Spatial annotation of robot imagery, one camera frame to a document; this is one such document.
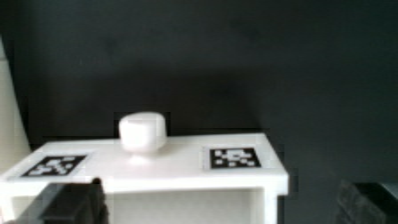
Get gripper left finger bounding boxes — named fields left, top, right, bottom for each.
left=39, top=178, right=108, bottom=224

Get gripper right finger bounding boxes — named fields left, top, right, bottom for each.
left=334, top=181, right=398, bottom=224

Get white drawer cabinet frame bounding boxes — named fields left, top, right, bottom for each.
left=0, top=36, right=30, bottom=174

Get white drawer box front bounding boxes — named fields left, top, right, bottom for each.
left=0, top=111, right=291, bottom=224

